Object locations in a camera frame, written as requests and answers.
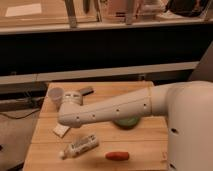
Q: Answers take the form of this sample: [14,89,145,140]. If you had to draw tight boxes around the white sponge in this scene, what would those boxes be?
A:
[53,124,70,138]

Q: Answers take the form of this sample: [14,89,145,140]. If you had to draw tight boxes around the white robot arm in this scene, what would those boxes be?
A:
[58,81,213,171]

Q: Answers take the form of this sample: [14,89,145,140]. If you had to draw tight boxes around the green ceramic bowl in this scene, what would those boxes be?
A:
[114,117,140,129]

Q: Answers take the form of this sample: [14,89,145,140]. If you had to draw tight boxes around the grey rectangular block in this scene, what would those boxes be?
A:
[78,86,94,96]

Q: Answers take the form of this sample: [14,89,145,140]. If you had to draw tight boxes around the translucent plastic cup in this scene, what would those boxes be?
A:
[48,87,64,107]

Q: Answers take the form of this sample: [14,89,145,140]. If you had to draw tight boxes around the orange carrot toy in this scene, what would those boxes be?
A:
[105,152,129,161]

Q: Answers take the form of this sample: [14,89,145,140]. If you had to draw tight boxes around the white plastic bottle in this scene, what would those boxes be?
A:
[59,134,99,159]

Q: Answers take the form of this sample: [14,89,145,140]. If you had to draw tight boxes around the metal table leg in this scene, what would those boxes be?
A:
[65,0,77,28]

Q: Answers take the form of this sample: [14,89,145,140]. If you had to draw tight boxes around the black cable on floor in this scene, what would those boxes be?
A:
[0,108,41,121]

